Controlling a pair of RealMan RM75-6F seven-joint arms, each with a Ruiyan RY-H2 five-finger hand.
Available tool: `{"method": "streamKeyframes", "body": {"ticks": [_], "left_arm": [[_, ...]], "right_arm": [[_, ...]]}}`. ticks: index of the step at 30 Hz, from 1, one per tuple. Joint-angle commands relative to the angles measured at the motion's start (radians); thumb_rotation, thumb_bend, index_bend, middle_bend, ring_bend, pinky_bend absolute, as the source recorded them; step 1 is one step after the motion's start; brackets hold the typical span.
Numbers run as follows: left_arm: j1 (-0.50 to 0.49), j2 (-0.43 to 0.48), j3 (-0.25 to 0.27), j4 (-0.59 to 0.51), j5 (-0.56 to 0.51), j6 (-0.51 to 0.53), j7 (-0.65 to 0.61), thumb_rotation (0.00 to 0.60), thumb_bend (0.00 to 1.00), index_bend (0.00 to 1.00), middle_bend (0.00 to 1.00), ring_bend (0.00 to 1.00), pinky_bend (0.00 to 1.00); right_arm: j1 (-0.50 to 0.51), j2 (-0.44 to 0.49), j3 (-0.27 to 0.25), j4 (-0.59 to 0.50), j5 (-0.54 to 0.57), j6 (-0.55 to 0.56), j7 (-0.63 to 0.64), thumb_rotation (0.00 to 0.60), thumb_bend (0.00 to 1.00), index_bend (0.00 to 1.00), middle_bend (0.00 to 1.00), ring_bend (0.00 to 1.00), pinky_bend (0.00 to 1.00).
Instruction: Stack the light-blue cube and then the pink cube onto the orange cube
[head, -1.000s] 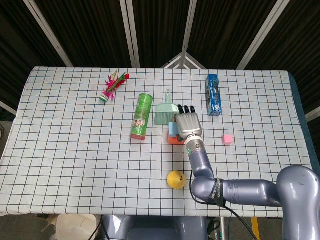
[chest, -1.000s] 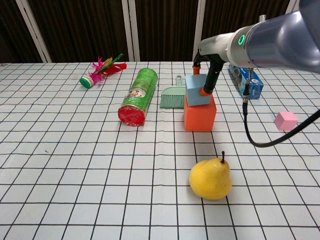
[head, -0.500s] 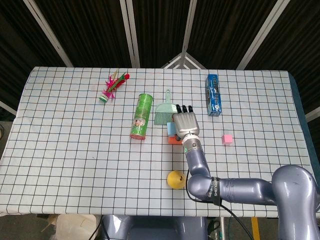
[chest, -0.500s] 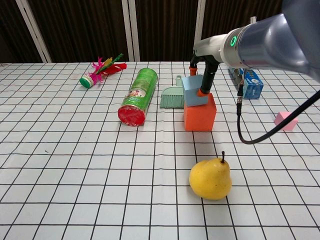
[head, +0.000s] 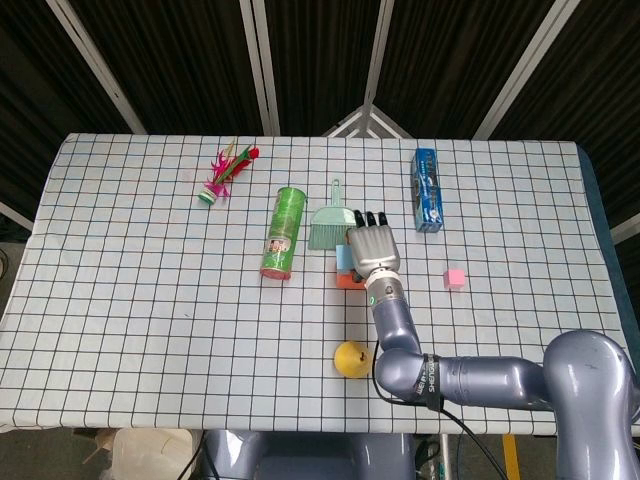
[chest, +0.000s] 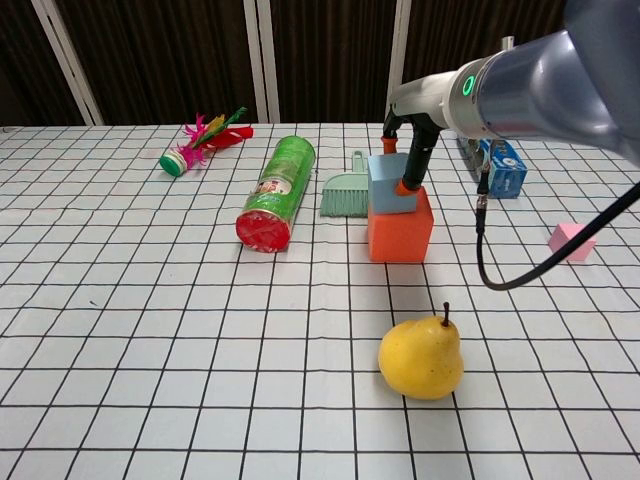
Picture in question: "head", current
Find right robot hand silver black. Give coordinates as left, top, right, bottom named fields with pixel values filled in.
left=347, top=209, right=404, bottom=289

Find light blue foam cube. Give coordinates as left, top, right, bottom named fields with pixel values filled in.
left=334, top=243, right=354, bottom=274

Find orange foam cube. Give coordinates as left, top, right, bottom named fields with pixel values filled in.
left=335, top=268, right=367, bottom=291

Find mint green mini broom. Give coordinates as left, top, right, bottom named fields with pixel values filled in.
left=307, top=178, right=363, bottom=250

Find long blue cardboard box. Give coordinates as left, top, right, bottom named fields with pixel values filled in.
left=410, top=147, right=445, bottom=234

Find green chip can red lid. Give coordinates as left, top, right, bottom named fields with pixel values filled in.
left=258, top=186, right=307, bottom=282

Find yellow pear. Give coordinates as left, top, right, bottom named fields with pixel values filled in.
left=333, top=340, right=374, bottom=380

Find pink feather shuttlecock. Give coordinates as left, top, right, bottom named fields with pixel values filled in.
left=197, top=141, right=261, bottom=205

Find grey blue robot torso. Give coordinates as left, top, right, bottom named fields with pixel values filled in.
left=202, top=430, right=416, bottom=480

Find metal stand pole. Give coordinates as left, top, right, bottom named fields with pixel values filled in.
left=439, top=433, right=459, bottom=480

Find white black checkered tablecloth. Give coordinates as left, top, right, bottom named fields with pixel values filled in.
left=0, top=132, right=640, bottom=435

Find white plastic container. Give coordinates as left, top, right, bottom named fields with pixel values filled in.
left=112, top=428, right=201, bottom=480

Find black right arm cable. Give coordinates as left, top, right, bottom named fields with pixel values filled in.
left=368, top=342, right=506, bottom=480

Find dark folding screen white frame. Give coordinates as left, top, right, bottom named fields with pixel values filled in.
left=0, top=0, right=640, bottom=246

